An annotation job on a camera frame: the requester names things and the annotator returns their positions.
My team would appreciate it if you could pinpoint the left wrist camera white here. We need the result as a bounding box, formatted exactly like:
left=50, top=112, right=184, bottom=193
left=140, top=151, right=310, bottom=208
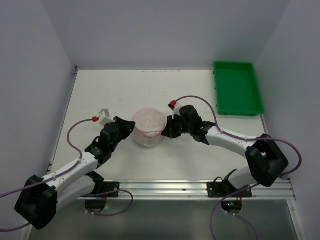
left=92, top=108, right=113, bottom=126

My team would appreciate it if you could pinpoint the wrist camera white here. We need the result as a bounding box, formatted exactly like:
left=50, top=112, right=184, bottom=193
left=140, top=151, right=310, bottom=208
left=168, top=100, right=182, bottom=119
left=92, top=108, right=113, bottom=126

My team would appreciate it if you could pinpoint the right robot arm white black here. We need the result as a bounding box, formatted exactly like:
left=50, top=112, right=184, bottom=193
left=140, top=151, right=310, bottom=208
left=161, top=101, right=289, bottom=197

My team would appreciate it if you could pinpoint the green plastic tray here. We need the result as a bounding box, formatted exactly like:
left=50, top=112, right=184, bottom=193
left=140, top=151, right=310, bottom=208
left=213, top=61, right=265, bottom=117

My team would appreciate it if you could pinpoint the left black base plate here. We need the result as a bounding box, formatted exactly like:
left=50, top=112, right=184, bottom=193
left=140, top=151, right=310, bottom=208
left=87, top=181, right=120, bottom=198

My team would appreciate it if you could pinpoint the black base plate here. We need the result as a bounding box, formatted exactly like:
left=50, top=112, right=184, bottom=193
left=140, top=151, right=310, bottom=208
left=87, top=181, right=120, bottom=198
left=206, top=181, right=240, bottom=198

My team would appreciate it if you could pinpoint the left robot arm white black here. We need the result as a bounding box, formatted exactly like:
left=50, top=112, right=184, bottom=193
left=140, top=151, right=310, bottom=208
left=14, top=116, right=136, bottom=230

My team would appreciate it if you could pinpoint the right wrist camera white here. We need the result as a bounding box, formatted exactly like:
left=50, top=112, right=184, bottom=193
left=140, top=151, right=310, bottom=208
left=168, top=100, right=182, bottom=119

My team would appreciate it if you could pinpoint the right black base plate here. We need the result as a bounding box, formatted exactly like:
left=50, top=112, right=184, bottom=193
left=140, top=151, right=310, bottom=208
left=206, top=181, right=240, bottom=198

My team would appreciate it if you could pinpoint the aluminium rail front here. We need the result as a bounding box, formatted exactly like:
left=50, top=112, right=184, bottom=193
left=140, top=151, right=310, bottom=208
left=31, top=177, right=296, bottom=202

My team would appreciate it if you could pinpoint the white mesh laundry bag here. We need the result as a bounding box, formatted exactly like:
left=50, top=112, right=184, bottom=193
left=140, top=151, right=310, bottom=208
left=131, top=108, right=166, bottom=148

